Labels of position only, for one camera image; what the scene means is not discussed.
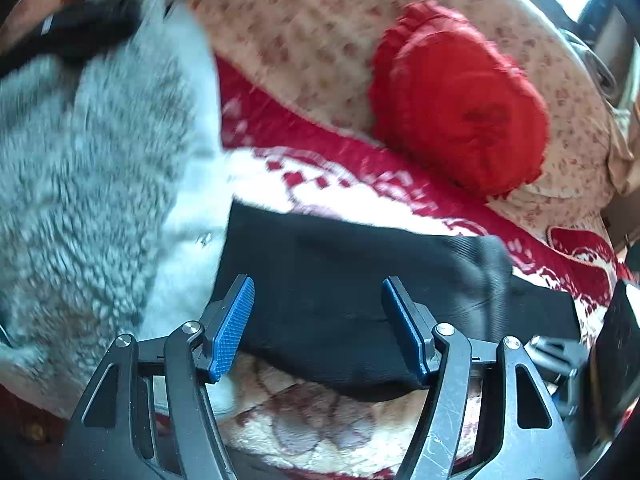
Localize black pants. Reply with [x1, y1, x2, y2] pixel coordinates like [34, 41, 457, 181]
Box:
[213, 203, 580, 402]

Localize red white floral blanket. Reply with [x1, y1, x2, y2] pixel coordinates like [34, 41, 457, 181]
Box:
[218, 62, 616, 479]

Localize grey fleece white jacket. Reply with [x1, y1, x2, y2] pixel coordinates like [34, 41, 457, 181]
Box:
[1, 0, 232, 418]

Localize beige curtain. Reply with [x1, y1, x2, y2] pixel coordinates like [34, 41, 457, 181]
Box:
[608, 102, 640, 196]

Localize red heart-shaped pillow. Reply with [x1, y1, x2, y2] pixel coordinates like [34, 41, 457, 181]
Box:
[369, 0, 550, 197]

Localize black garment on jacket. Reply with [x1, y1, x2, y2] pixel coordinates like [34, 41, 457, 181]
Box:
[1, 0, 142, 77]

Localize floral beige quilt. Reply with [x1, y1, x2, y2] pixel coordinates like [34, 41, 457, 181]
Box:
[191, 0, 614, 235]

